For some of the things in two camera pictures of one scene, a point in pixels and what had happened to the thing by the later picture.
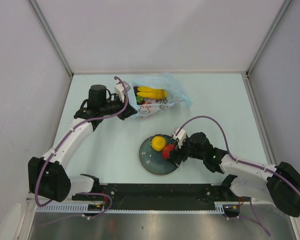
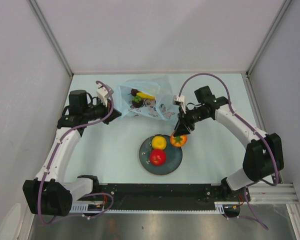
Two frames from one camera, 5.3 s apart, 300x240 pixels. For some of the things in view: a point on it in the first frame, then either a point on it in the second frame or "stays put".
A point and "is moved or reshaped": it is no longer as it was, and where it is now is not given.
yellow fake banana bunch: (151, 92) is moved or reshaped
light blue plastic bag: (176, 95) is moved or reshaped
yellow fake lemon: (158, 143) stays put
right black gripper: (175, 153) to (183, 123)
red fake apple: (166, 151) to (158, 157)
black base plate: (159, 196) stays put
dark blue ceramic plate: (152, 160) stays put
